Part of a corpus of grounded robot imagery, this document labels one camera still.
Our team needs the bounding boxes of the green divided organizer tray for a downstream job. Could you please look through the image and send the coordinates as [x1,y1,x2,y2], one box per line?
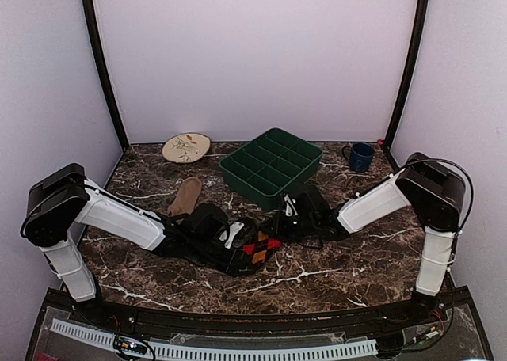
[219,127,322,211]

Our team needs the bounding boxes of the white slotted cable duct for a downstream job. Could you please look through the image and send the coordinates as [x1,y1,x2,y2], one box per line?
[49,318,378,360]

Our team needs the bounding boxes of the red yellow argyle sock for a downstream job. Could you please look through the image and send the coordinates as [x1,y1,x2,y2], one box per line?
[223,230,282,277]

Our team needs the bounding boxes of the black front table rail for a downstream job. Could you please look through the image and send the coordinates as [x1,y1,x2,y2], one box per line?
[36,287,478,339]

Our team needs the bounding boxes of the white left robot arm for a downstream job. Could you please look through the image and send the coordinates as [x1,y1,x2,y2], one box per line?
[20,163,256,326]

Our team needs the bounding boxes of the dark blue mug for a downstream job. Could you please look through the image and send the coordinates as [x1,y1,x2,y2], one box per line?
[341,142,375,173]

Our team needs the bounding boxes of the round wooden slice plate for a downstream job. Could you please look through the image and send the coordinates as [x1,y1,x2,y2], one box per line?
[162,133,211,164]

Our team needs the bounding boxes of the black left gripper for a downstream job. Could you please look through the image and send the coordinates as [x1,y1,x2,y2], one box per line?
[189,235,257,277]

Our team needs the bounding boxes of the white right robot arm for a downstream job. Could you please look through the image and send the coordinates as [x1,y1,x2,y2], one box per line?
[261,152,475,325]

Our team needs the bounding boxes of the black left corner post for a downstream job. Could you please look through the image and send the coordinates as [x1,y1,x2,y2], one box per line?
[82,0,130,152]

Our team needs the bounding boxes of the brown ribbed sock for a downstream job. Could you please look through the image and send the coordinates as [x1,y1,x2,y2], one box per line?
[167,177,202,217]

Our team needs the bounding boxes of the black corner post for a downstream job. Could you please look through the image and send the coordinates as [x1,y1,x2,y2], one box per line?
[82,0,130,152]
[383,0,429,151]

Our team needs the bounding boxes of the black right corner post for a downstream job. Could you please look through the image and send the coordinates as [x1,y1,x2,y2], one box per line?
[383,0,429,151]

